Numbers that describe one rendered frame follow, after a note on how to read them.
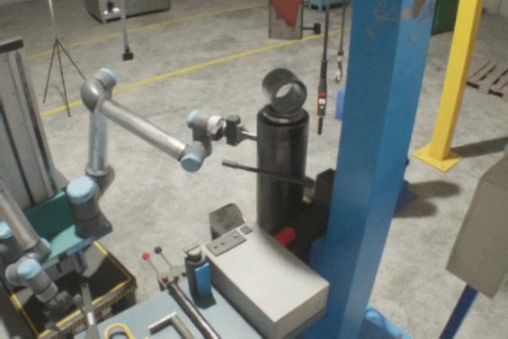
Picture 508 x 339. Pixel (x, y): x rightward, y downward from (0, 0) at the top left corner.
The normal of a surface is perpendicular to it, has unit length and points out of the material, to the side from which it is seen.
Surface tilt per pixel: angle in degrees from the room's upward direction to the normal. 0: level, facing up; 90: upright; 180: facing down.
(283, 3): 90
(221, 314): 0
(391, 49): 90
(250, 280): 0
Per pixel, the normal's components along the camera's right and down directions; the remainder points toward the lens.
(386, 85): -0.78, 0.33
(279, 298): 0.00, -0.85
